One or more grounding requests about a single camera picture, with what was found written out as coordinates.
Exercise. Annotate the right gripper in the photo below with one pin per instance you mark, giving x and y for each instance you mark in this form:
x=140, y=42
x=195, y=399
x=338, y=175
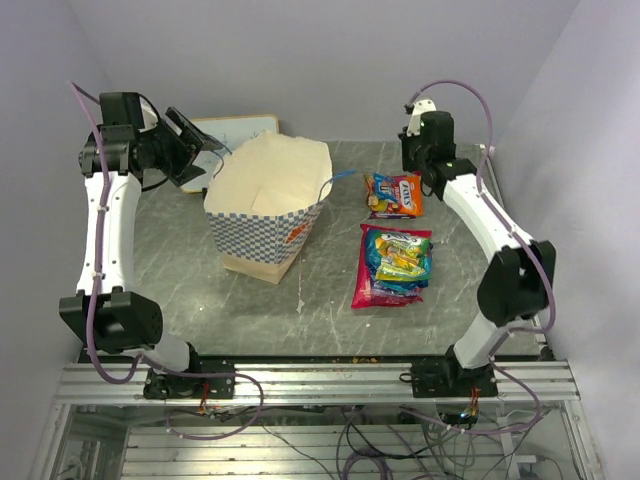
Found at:
x=406, y=141

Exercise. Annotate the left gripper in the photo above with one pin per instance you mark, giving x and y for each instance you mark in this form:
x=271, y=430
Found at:
x=181, y=171

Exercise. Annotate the orange yellow snack bag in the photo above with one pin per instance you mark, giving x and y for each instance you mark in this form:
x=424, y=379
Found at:
x=409, y=195

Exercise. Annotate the blue M&M's bag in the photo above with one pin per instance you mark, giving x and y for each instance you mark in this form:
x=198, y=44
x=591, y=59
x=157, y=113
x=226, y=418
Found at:
x=385, y=188

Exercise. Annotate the checkered paper bag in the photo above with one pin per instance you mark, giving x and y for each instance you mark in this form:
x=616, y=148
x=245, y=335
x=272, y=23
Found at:
x=265, y=200

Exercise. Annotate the green Fox's candy bag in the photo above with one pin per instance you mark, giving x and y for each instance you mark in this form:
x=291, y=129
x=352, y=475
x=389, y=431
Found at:
x=396, y=255

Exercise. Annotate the blue red snack bag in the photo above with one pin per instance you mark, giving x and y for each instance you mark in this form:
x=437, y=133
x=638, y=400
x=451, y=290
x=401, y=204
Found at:
x=398, y=289

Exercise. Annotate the red chips bag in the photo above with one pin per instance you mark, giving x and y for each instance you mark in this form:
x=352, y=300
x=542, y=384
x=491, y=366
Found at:
x=369, y=293

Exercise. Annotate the purple snack bag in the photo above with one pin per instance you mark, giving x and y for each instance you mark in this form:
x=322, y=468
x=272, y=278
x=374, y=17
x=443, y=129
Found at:
x=390, y=215

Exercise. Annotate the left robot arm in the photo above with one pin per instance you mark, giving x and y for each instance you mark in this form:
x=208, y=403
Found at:
x=106, y=313

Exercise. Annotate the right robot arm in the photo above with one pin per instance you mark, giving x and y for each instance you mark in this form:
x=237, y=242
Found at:
x=517, y=284

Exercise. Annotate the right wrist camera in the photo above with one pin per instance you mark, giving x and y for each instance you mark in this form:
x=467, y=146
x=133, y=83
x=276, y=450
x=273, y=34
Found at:
x=415, y=111

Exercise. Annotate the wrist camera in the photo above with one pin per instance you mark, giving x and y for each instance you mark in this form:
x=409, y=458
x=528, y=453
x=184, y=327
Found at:
x=149, y=114
x=415, y=111

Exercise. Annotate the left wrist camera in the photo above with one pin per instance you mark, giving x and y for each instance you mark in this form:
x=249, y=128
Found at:
x=149, y=114

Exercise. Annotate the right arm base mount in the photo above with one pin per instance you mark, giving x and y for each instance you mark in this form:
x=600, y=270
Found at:
x=443, y=377

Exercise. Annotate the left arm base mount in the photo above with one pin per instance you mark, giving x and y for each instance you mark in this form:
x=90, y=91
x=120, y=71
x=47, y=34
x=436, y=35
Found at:
x=210, y=379

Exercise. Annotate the aluminium frame rail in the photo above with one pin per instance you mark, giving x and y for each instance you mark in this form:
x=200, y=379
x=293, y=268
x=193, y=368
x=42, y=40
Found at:
x=335, y=384

